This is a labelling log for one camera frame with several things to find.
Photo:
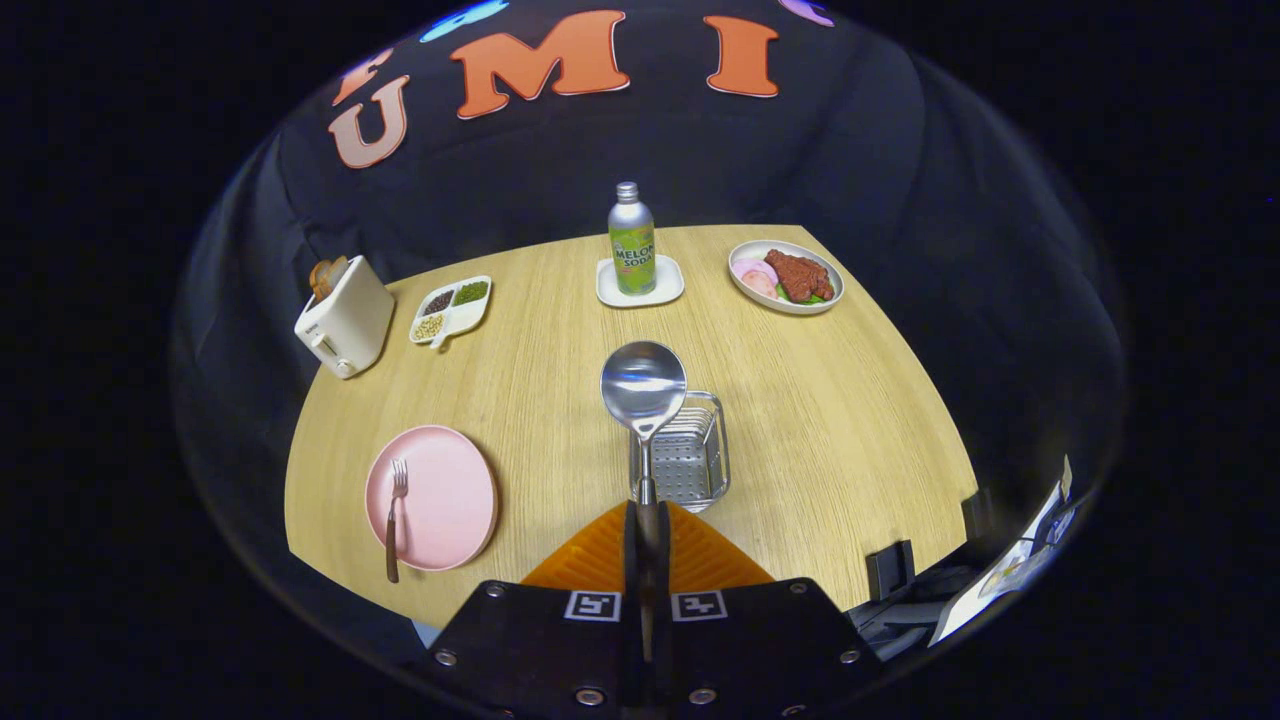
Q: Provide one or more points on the white toaster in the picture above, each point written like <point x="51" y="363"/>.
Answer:
<point x="350" y="322"/>

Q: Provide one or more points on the black table clamp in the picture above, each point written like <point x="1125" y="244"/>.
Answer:
<point x="890" y="570"/>

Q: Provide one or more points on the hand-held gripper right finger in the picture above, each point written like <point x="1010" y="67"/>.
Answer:
<point x="750" y="640"/>

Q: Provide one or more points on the pile of yellow beans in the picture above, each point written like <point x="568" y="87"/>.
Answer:
<point x="428" y="328"/>

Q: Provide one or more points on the pile of dark beans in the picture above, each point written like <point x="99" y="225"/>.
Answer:
<point x="438" y="302"/>

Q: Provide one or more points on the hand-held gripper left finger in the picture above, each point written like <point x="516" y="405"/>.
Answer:
<point x="540" y="640"/>

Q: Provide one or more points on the brown toast slice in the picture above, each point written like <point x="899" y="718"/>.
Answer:
<point x="320" y="282"/>
<point x="338" y="268"/>

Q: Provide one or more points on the red-brown meat piece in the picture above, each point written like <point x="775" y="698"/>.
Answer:
<point x="800" y="275"/>

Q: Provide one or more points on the pink ham slice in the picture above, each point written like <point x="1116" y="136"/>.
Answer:
<point x="752" y="268"/>
<point x="760" y="286"/>

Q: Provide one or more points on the pink round plate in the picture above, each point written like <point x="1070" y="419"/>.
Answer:
<point x="450" y="500"/>

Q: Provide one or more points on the green vegetable garnish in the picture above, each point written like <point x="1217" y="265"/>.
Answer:
<point x="815" y="298"/>

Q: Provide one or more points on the green soda bottle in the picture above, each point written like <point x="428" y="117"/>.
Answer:
<point x="633" y="250"/>

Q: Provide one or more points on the pile of green beans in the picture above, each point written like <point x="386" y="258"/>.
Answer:
<point x="471" y="293"/>

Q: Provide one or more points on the white oval food plate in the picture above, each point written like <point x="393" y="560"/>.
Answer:
<point x="792" y="308"/>

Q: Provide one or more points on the white divided dish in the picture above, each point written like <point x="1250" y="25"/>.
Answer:
<point x="467" y="318"/>

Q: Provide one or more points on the white square coaster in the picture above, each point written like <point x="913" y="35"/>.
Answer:
<point x="671" y="286"/>

